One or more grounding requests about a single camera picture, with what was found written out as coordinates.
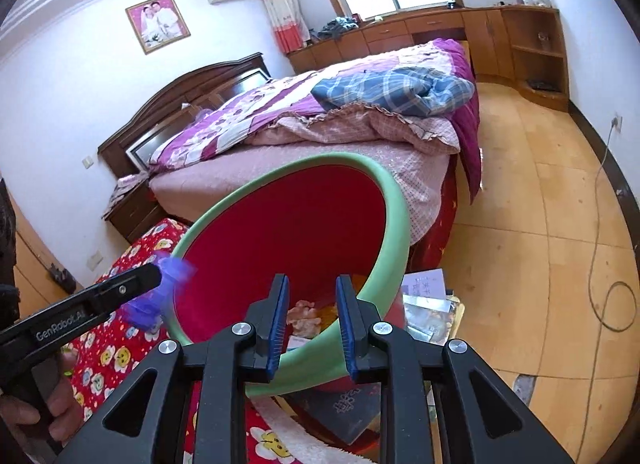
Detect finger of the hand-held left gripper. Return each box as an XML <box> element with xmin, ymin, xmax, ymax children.
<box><xmin>92</xmin><ymin>261</ymin><xmax>164</xmax><ymax>315</ymax></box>

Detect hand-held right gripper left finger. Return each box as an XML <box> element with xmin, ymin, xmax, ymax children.
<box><xmin>55</xmin><ymin>273</ymin><xmax>292</xmax><ymax>464</ymax></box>

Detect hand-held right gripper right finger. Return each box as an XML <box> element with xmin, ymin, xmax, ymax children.
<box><xmin>334</xmin><ymin>274</ymin><xmax>576</xmax><ymax>464</ymax></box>

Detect purple candy wrapper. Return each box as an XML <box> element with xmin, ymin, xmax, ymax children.
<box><xmin>125</xmin><ymin>251</ymin><xmax>198</xmax><ymax>332</ymax></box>

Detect person's left hand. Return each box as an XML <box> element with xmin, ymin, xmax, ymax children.
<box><xmin>0</xmin><ymin>375</ymin><xmax>86</xmax><ymax>446</ymax></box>

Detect white crumpled tissue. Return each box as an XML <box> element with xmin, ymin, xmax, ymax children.
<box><xmin>287</xmin><ymin>299</ymin><xmax>323</xmax><ymax>339</ymax></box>

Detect red smiley flower tablecloth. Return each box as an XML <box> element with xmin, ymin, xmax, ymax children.
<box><xmin>62</xmin><ymin>218</ymin><xmax>311</xmax><ymax>464</ymax></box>

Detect dark wooden nightstand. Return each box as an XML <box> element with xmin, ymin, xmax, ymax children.
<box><xmin>102</xmin><ymin>179</ymin><xmax>171</xmax><ymax>245</ymax></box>

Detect wooden wardrobe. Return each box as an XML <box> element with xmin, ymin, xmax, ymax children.
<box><xmin>10</xmin><ymin>194</ymin><xmax>76</xmax><ymax>315</ymax></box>

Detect silver foil bags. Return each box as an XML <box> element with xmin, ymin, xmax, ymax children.
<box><xmin>402</xmin><ymin>294</ymin><xmax>466</xmax><ymax>345</ymax></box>

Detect pale printed paper sheet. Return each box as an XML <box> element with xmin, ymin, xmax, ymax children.
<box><xmin>400</xmin><ymin>269</ymin><xmax>448</xmax><ymax>297</ymax></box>

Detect pink folded clothes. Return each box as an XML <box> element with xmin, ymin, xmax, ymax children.
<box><xmin>102</xmin><ymin>171</ymin><xmax>151</xmax><ymax>219</ymax></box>

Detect pink ruffled blanket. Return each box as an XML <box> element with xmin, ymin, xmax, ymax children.
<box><xmin>245</xmin><ymin>102</ymin><xmax>461</xmax><ymax>157</ymax></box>

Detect dark wooden bed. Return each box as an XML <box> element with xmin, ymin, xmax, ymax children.
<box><xmin>97</xmin><ymin>38</ymin><xmax>483</xmax><ymax>275</ymax></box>

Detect purple patchwork quilt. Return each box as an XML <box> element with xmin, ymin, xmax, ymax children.
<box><xmin>147</xmin><ymin>38</ymin><xmax>483</xmax><ymax>205</ymax></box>

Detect blue plaid blanket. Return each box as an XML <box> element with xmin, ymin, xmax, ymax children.
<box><xmin>310</xmin><ymin>65</ymin><xmax>477</xmax><ymax>119</ymax></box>

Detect framed wedding photo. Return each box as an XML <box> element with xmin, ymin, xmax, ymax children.
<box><xmin>125</xmin><ymin>0</ymin><xmax>192</xmax><ymax>55</ymax></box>

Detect dark green clothes pile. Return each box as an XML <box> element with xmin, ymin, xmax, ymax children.
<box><xmin>317</xmin><ymin>16</ymin><xmax>361</xmax><ymax>39</ymax></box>

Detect long wooden window cabinet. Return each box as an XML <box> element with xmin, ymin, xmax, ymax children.
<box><xmin>287</xmin><ymin>4</ymin><xmax>571</xmax><ymax>112</ymax></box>

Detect white and red curtain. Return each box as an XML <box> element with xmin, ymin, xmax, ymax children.
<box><xmin>252</xmin><ymin>0</ymin><xmax>312</xmax><ymax>54</ymax></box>

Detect grey floor cable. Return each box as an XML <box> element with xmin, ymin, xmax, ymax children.
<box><xmin>587</xmin><ymin>121</ymin><xmax>638</xmax><ymax>332</ymax></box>

